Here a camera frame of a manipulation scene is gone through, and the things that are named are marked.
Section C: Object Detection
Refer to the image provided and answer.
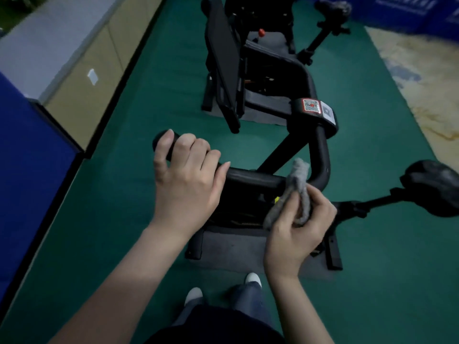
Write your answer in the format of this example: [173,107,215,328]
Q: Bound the blue printed banner boards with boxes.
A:
[298,0,459,43]

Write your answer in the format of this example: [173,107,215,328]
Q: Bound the person's jeans leg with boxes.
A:
[228,283,274,328]
[171,296,208,327]

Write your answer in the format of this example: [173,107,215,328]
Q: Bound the person's right forearm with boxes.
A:
[266,272,336,344]

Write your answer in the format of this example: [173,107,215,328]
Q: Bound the person's left hand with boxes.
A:
[150,129,231,242]

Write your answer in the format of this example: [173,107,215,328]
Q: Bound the beige cabinet with grey top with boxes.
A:
[0,0,165,151]

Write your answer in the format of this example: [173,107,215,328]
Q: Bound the person's right jeans leg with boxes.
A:
[228,283,274,328]

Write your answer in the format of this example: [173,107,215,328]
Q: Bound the blue partition panel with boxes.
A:
[0,71,82,308]

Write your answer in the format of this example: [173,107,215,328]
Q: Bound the person's right hand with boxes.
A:
[263,183,338,280]

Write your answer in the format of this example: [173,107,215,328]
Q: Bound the beige patterned rug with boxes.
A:
[365,26,459,173]

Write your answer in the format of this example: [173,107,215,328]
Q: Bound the person's left forearm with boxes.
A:
[47,223,191,344]

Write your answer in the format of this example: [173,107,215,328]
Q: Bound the white sticker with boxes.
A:
[320,101,337,126]

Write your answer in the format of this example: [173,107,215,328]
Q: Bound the person's dark top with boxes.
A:
[145,305,285,344]

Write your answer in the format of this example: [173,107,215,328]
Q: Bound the person's left white shoe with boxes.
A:
[184,287,204,307]

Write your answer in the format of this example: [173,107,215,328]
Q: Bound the black bike saddle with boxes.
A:
[314,0,353,26]
[400,160,459,218]

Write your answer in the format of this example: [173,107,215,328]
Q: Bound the grey cleaning cloth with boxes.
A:
[263,158,312,231]

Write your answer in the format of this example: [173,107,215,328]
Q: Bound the person's left jeans leg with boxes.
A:
[171,296,208,327]

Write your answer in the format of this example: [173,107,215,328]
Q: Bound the black exercise bike with stickers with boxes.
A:
[152,41,407,272]

